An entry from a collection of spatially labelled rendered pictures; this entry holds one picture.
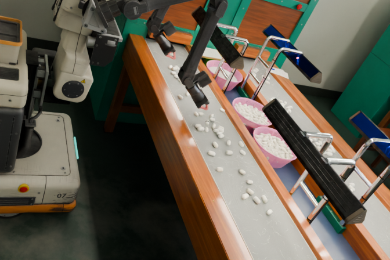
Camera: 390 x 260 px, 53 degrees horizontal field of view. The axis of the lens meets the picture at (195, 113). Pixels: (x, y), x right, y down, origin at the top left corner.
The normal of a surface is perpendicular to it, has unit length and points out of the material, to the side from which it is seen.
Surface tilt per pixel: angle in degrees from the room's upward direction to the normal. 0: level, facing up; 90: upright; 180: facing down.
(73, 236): 0
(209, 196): 0
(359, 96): 90
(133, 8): 85
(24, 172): 0
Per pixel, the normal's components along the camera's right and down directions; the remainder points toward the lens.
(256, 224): 0.37, -0.78
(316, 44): 0.33, 0.62
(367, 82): -0.87, -0.10
